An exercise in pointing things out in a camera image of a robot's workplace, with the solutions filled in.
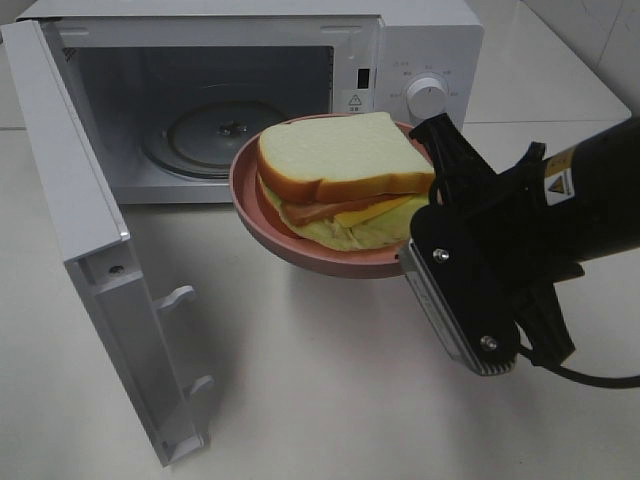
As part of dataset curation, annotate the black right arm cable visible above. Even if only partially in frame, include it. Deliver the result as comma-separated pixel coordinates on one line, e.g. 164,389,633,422
519,339,640,390

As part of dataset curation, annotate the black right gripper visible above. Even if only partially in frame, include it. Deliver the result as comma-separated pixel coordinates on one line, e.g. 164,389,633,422
409,113,584,366

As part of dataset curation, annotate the upper white power knob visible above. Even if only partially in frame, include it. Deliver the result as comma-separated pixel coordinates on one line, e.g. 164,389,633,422
406,72,448,119

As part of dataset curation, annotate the white microwave door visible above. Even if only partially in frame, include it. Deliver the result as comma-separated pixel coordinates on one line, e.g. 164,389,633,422
2,20,213,465

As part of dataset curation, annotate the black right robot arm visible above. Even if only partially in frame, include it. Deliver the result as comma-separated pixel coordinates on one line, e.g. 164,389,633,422
407,114,639,375

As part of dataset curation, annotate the pink round plate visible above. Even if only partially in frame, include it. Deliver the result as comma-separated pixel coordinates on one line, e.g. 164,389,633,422
230,115,432,278

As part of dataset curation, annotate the white microwave oven body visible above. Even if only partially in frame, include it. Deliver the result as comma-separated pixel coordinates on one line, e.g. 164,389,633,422
10,1,484,204

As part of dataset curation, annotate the glass microwave turntable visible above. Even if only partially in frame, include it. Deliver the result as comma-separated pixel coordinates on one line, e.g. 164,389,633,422
141,83,290,180

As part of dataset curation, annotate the toast sandwich with cheese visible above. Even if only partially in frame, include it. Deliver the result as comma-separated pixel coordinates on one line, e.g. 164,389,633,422
256,112,435,252

